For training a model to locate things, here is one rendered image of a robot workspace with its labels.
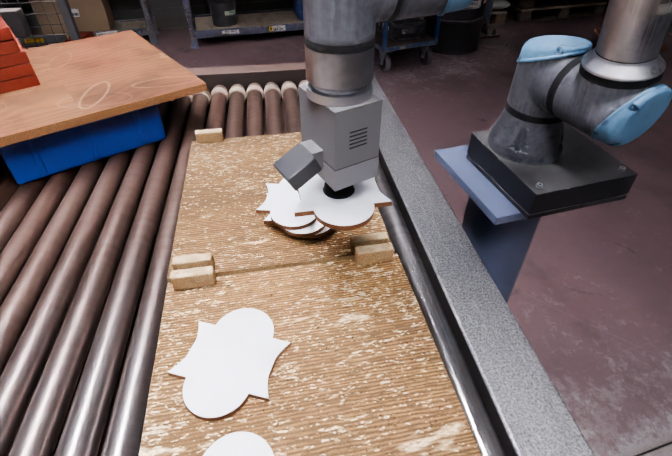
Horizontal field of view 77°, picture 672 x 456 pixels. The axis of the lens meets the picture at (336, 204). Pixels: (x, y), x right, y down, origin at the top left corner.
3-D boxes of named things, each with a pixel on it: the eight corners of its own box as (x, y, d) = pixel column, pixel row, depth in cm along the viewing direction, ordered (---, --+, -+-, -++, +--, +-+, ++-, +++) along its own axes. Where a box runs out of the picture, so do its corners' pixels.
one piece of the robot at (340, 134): (252, 61, 46) (267, 183, 56) (288, 90, 40) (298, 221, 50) (345, 43, 51) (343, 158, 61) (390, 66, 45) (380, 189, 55)
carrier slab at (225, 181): (346, 134, 100) (346, 127, 99) (394, 257, 68) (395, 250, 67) (193, 147, 95) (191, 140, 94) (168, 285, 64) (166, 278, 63)
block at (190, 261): (215, 263, 65) (212, 250, 64) (215, 272, 64) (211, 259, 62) (175, 268, 64) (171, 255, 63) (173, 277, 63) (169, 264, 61)
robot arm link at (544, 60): (537, 87, 93) (557, 22, 84) (588, 114, 83) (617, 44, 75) (493, 97, 89) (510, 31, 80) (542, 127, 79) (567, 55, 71)
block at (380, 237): (385, 242, 69) (386, 230, 67) (388, 250, 67) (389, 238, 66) (349, 247, 68) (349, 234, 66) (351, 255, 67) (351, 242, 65)
